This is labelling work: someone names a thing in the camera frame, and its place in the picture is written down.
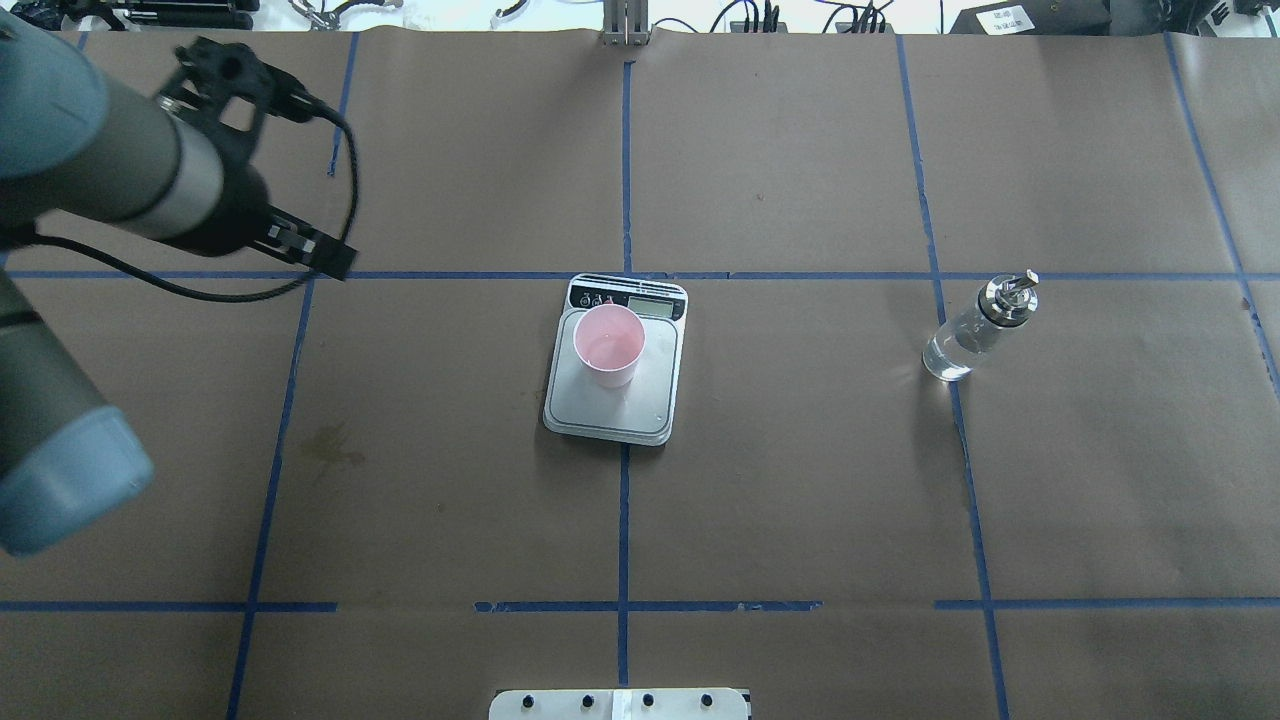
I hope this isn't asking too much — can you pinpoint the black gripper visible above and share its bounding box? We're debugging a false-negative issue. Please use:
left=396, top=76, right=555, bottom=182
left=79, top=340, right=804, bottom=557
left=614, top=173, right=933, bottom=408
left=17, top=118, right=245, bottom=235
left=155, top=37, right=358, bottom=281

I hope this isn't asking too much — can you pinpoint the pink plastic cup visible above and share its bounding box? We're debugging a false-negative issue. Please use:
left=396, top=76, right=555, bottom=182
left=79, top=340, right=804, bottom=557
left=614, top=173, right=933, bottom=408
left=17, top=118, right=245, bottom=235
left=572, top=304, right=646, bottom=389

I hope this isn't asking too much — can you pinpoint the clear glass sauce bottle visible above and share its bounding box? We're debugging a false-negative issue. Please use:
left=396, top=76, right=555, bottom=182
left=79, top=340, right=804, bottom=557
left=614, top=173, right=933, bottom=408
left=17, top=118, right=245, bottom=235
left=922, top=269, right=1041, bottom=382

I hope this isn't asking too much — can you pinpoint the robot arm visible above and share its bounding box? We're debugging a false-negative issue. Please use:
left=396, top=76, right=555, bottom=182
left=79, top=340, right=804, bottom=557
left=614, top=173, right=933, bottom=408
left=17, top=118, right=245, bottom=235
left=1, top=12, right=358, bottom=557

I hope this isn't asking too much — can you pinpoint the grey digital kitchen scale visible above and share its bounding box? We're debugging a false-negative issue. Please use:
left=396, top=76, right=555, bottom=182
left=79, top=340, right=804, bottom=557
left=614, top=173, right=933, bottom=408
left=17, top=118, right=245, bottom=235
left=541, top=273, right=689, bottom=447

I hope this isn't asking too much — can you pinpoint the black folded tripod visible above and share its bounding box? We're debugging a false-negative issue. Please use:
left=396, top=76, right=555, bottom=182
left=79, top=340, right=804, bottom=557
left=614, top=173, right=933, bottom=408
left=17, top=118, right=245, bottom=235
left=55, top=1, right=261, bottom=31

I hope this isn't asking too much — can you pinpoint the black box with label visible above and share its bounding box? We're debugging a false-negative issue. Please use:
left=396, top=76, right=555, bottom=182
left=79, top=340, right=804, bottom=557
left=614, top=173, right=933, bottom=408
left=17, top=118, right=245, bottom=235
left=946, top=1, right=1112, bottom=36

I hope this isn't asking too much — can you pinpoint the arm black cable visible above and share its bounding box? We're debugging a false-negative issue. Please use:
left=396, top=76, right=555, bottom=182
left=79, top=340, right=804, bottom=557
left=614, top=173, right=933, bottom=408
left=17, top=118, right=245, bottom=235
left=29, top=105, right=361, bottom=304

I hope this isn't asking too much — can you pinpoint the aluminium frame post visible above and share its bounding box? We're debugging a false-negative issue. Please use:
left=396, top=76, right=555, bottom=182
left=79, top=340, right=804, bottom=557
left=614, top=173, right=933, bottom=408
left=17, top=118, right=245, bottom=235
left=600, top=0, right=652, bottom=47

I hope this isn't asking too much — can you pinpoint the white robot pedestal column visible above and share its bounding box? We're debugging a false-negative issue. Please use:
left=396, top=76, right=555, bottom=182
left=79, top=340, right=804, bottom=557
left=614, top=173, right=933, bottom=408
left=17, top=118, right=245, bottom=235
left=488, top=687, right=753, bottom=719

